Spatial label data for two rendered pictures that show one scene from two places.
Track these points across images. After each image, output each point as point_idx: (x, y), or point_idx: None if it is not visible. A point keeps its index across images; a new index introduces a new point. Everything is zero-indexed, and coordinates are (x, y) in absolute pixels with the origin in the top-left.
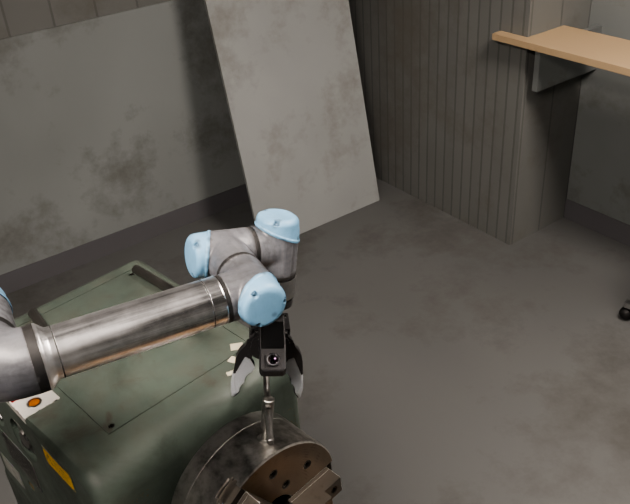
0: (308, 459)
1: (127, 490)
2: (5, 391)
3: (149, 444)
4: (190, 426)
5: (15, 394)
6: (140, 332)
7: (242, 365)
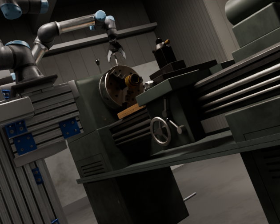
0: (131, 72)
1: (86, 82)
2: (50, 29)
3: (90, 76)
4: (101, 74)
5: (51, 29)
6: (75, 20)
7: (109, 52)
